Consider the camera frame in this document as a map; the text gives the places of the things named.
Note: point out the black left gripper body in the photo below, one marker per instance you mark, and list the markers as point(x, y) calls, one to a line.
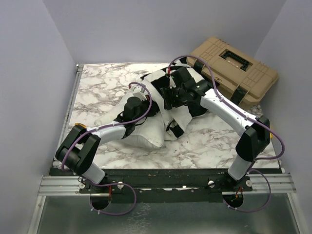
point(144, 107)

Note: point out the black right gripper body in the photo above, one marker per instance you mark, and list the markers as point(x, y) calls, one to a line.
point(176, 95)

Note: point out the black and white checkered pillowcase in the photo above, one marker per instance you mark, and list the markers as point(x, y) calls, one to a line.
point(177, 119)

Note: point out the white pillow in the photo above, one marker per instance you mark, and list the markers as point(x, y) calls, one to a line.
point(149, 132)

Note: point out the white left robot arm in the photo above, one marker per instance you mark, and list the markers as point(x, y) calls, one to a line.
point(78, 150)

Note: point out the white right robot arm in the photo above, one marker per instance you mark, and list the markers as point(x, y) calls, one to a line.
point(254, 136)

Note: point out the tan plastic toolbox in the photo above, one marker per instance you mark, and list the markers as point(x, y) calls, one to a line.
point(239, 77)

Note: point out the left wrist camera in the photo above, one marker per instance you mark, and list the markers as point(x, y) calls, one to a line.
point(138, 104)

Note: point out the aluminium left side rail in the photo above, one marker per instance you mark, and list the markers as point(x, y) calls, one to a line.
point(71, 103)

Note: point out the black front mounting rail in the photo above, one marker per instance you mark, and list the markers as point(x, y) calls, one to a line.
point(160, 185)

